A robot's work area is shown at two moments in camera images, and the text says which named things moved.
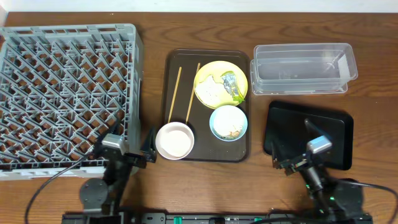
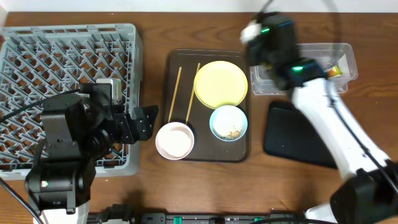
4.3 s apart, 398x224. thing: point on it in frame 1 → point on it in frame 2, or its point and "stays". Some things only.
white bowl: [175, 140] stays
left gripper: [130, 156] → [127, 128]
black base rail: [127, 218] stays
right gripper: [296, 163] → [259, 54]
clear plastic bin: [302, 68] stays
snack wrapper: [231, 86] → [335, 72]
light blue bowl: [228, 123] stays
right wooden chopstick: [199, 65] stays
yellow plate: [216, 69] stays
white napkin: [212, 93] → [252, 30]
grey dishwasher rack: [61, 88] stays
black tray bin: [286, 130] stays
